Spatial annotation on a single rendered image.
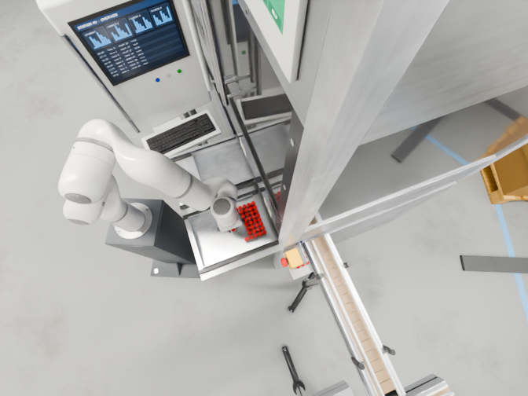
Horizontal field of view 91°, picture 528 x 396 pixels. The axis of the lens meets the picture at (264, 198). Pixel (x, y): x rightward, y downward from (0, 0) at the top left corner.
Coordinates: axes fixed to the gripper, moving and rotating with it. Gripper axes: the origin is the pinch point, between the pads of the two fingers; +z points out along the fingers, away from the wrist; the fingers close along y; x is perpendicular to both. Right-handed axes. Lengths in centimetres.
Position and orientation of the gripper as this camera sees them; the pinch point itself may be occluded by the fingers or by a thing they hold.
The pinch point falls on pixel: (232, 227)
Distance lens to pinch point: 122.7
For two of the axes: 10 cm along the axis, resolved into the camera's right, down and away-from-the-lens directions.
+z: 0.1, 3.5, 9.4
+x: 3.6, 8.8, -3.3
